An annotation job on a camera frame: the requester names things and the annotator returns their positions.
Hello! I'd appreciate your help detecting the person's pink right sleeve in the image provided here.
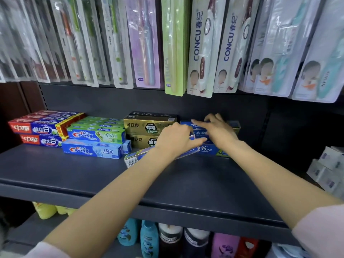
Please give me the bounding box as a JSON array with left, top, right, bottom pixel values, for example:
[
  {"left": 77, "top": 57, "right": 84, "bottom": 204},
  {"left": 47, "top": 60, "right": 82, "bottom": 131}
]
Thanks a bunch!
[{"left": 291, "top": 204, "right": 344, "bottom": 258}]

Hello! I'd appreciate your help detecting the dark grey shelf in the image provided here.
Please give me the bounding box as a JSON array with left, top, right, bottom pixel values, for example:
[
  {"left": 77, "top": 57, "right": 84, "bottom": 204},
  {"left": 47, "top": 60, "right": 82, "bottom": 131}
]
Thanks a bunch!
[{"left": 0, "top": 143, "right": 300, "bottom": 246}]

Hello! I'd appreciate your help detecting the stack of brown toothbrush packs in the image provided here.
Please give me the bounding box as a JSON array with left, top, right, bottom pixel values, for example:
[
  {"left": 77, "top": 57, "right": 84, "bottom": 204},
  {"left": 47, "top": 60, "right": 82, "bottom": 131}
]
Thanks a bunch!
[{"left": 187, "top": 0, "right": 261, "bottom": 99}]

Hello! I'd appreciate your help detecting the person's right hand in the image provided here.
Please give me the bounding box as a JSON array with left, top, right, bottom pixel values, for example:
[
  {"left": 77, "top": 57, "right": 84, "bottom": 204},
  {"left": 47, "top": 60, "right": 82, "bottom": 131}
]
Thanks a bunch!
[{"left": 191, "top": 113, "right": 240, "bottom": 151}]

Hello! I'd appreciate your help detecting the green toothbrush pack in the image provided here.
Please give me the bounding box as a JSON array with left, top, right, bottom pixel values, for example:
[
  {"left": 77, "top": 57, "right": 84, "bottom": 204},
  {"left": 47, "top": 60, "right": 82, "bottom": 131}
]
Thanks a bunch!
[{"left": 75, "top": 0, "right": 111, "bottom": 86}]

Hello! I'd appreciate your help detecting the person's left hand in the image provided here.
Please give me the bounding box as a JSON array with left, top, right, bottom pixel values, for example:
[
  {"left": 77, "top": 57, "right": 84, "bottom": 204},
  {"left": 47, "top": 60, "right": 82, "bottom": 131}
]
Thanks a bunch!
[{"left": 155, "top": 122, "right": 207, "bottom": 159}]

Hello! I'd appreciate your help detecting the large teal shampoo bottle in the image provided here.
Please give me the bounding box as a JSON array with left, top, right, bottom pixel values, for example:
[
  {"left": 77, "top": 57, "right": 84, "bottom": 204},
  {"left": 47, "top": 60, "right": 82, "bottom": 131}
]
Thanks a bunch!
[{"left": 117, "top": 218, "right": 139, "bottom": 247}]

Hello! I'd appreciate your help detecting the red and blue toothpaste box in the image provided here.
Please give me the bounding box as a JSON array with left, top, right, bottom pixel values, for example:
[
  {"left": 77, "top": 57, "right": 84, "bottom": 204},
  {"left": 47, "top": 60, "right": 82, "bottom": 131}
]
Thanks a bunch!
[
  {"left": 35, "top": 110, "right": 78, "bottom": 116},
  {"left": 8, "top": 113, "right": 86, "bottom": 137},
  {"left": 20, "top": 133, "right": 69, "bottom": 148}
]

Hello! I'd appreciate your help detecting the row of green toothbrush packs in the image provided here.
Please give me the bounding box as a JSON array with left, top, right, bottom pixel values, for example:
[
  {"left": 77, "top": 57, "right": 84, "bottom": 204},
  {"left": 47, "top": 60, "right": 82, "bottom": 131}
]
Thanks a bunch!
[{"left": 101, "top": 0, "right": 134, "bottom": 90}]

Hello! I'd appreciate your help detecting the stack of light green packs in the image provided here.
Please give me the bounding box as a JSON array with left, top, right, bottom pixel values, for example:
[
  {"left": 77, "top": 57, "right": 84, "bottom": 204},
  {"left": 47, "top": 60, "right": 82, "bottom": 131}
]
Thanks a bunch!
[{"left": 161, "top": 0, "right": 193, "bottom": 97}]

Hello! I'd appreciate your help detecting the stack of white tissue packs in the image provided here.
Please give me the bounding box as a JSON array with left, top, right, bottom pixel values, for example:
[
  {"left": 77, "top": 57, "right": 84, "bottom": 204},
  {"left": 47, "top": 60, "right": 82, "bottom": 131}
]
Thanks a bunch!
[{"left": 306, "top": 146, "right": 344, "bottom": 201}]

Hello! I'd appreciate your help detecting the person's right forearm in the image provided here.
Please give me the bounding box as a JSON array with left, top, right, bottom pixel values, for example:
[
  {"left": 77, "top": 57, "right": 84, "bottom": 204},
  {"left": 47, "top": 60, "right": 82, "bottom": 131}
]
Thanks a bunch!
[{"left": 228, "top": 142, "right": 342, "bottom": 229}]

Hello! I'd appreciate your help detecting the stack of blue child toothbrush packs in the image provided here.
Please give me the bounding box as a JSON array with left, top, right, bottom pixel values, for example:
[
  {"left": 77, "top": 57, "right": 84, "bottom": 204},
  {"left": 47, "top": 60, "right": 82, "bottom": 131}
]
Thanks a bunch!
[{"left": 0, "top": 0, "right": 35, "bottom": 82}]

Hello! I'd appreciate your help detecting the stack of teal child toothbrush packs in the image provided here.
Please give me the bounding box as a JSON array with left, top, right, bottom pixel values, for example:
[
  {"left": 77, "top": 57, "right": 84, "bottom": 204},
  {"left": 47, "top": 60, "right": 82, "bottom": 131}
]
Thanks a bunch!
[{"left": 239, "top": 0, "right": 344, "bottom": 103}]

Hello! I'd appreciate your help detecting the pink shampoo bottle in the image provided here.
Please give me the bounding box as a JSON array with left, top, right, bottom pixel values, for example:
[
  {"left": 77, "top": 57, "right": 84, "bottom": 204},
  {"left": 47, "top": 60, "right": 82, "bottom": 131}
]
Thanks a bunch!
[{"left": 211, "top": 233, "right": 240, "bottom": 258}]

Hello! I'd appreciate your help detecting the white pump bottle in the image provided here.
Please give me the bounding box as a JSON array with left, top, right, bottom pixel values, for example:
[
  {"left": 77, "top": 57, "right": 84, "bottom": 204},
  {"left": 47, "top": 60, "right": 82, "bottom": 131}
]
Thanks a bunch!
[{"left": 268, "top": 243, "right": 304, "bottom": 258}]

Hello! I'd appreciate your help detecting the orange toothbrush pack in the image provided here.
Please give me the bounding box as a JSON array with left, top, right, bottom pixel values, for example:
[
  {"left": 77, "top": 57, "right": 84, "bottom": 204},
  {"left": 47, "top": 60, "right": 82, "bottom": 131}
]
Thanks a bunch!
[{"left": 49, "top": 0, "right": 99, "bottom": 88}]

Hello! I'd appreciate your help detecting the small teal shampoo bottle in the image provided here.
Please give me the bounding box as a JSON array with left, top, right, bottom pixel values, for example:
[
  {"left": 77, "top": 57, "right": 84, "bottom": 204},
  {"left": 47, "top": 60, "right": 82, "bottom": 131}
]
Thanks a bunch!
[{"left": 140, "top": 220, "right": 159, "bottom": 258}]

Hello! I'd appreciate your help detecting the person's left forearm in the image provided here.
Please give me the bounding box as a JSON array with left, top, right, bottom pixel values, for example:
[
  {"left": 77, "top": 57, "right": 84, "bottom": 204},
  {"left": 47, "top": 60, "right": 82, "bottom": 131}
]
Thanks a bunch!
[{"left": 44, "top": 147, "right": 172, "bottom": 258}]

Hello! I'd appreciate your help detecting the dark grey shelf board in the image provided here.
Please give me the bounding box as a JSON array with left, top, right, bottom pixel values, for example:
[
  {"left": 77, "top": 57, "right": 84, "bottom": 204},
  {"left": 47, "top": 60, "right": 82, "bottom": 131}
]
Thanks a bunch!
[{"left": 8, "top": 212, "right": 143, "bottom": 258}]

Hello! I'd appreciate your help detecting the brown-lidded dark jar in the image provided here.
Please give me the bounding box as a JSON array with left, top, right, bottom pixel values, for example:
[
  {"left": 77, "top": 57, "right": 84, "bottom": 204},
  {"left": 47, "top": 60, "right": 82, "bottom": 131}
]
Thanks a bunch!
[{"left": 158, "top": 223, "right": 184, "bottom": 258}]

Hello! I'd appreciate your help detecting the stack of purple toothbrush packs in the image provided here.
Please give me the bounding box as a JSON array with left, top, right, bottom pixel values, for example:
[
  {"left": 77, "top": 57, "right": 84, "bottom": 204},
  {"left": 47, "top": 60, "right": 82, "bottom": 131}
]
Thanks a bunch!
[{"left": 126, "top": 0, "right": 164, "bottom": 90}]

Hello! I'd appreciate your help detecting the red orange bottle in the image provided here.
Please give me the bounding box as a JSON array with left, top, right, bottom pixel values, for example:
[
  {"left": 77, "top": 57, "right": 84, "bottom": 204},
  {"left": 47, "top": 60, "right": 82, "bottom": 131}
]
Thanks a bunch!
[{"left": 236, "top": 237, "right": 260, "bottom": 258}]

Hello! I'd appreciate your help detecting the red child toothbrush pack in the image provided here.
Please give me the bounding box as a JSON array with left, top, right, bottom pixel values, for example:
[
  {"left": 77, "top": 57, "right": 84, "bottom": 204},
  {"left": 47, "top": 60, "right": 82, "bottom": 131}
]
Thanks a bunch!
[{"left": 19, "top": 0, "right": 70, "bottom": 83}]

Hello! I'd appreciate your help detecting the white-lidded dark jar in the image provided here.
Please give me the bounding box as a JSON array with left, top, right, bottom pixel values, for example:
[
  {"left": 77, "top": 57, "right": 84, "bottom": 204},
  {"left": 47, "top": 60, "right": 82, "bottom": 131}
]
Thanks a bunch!
[{"left": 183, "top": 228, "right": 210, "bottom": 258}]

